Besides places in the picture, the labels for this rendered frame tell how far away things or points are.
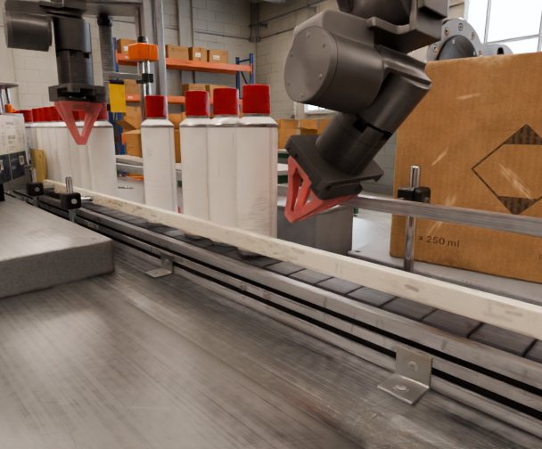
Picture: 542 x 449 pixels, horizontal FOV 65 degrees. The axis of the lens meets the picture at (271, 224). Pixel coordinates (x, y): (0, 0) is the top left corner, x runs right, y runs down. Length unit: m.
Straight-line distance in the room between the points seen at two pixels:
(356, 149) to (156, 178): 0.38
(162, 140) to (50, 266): 0.25
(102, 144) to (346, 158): 0.60
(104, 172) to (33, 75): 7.70
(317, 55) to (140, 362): 0.30
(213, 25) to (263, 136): 9.34
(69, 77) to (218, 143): 0.35
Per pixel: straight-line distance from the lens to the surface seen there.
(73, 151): 1.02
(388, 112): 0.40
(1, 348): 0.49
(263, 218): 0.52
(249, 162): 0.51
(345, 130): 0.41
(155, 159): 0.70
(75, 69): 0.82
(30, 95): 8.55
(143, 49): 0.91
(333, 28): 0.36
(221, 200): 0.56
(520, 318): 0.35
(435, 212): 0.44
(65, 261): 0.64
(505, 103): 0.59
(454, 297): 0.36
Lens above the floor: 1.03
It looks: 13 degrees down
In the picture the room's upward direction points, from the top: straight up
